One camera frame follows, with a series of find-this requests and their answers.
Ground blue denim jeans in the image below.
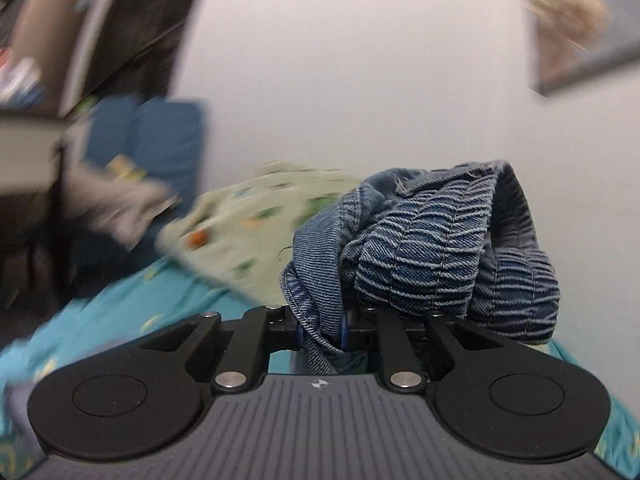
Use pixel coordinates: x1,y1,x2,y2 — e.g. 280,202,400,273
280,160,561,375

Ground green dinosaur fleece blanket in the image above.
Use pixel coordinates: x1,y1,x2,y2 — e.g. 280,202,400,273
155,162,360,306

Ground teal patterned bed sheet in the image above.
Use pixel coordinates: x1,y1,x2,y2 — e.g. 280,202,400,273
1,263,618,479

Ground grey cloth on chair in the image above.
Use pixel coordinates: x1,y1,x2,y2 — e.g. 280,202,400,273
63,162,180,250

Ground blue upholstered chair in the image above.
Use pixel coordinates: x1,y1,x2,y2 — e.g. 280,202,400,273
69,95,210,271

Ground small plush toy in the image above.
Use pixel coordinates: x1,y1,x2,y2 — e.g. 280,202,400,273
106,154,146,181

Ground dark window with bars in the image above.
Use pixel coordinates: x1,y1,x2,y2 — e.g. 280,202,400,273
81,0,194,100

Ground white desk with black frame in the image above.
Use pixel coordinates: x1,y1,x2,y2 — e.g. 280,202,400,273
1,112,91,302

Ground leaf wall painting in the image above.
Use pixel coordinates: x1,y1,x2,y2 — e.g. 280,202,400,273
525,0,639,96

